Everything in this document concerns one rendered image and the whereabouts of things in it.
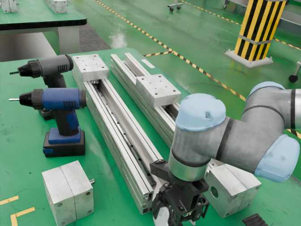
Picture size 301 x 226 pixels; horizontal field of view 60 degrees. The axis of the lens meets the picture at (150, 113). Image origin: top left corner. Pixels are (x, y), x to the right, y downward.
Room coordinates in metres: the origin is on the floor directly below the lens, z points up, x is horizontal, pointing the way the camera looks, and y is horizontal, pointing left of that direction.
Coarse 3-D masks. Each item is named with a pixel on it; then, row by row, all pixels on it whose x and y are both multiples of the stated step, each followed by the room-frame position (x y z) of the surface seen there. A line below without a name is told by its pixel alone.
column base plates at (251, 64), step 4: (228, 52) 3.66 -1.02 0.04; (232, 52) 3.68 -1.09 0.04; (232, 56) 3.58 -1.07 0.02; (236, 56) 3.54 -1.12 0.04; (240, 56) 3.56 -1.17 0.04; (236, 60) 3.49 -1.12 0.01; (240, 60) 3.46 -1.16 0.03; (244, 60) 3.44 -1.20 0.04; (260, 60) 3.51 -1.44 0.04; (264, 60) 3.53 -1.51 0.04; (268, 60) 3.55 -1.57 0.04; (244, 64) 3.38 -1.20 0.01; (248, 64) 3.34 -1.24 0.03; (252, 64) 3.34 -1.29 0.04; (256, 64) 3.39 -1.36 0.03; (260, 64) 3.42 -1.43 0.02; (264, 64) 3.46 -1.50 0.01
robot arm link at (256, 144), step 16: (256, 112) 0.38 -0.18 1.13; (272, 112) 0.38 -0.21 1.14; (240, 128) 0.33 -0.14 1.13; (256, 128) 0.33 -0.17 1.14; (272, 128) 0.34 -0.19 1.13; (224, 144) 0.31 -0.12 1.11; (240, 144) 0.31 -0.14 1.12; (256, 144) 0.30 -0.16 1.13; (272, 144) 0.30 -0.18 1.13; (288, 144) 0.30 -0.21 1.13; (224, 160) 0.31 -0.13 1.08; (240, 160) 0.30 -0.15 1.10; (256, 160) 0.29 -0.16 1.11; (272, 160) 0.28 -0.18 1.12; (288, 160) 0.28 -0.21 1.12; (256, 176) 0.29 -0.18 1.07; (272, 176) 0.28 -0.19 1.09; (288, 176) 0.28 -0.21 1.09
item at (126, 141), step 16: (80, 80) 0.94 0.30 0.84; (96, 96) 0.79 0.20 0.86; (112, 96) 0.81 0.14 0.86; (96, 112) 0.73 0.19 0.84; (112, 112) 0.75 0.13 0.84; (128, 112) 0.72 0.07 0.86; (112, 128) 0.62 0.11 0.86; (128, 128) 0.67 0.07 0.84; (112, 144) 0.58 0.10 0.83; (128, 144) 0.59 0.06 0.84; (144, 144) 0.57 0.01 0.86; (128, 160) 0.50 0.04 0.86; (144, 160) 0.54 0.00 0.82; (128, 176) 0.47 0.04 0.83; (144, 176) 0.45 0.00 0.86; (144, 192) 0.40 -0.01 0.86; (144, 208) 0.40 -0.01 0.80
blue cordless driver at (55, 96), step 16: (32, 96) 0.56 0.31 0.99; (48, 96) 0.57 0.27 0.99; (64, 96) 0.58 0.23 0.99; (80, 96) 0.59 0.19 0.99; (64, 112) 0.58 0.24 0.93; (64, 128) 0.58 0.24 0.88; (80, 128) 0.63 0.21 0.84; (48, 144) 0.56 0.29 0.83; (64, 144) 0.56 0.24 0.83; (80, 144) 0.57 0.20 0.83
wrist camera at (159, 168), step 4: (160, 160) 0.44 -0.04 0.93; (164, 160) 0.44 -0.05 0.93; (152, 164) 0.43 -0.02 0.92; (156, 164) 0.43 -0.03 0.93; (160, 164) 0.43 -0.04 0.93; (164, 164) 0.43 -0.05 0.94; (152, 168) 0.42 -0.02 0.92; (156, 168) 0.41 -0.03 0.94; (160, 168) 0.40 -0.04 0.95; (164, 168) 0.40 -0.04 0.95; (152, 172) 0.42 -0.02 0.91; (156, 172) 0.41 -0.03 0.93; (160, 172) 0.40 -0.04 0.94; (164, 172) 0.38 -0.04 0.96; (160, 176) 0.39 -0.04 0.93; (164, 176) 0.38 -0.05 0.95; (168, 176) 0.37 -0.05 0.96; (168, 180) 0.37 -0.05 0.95
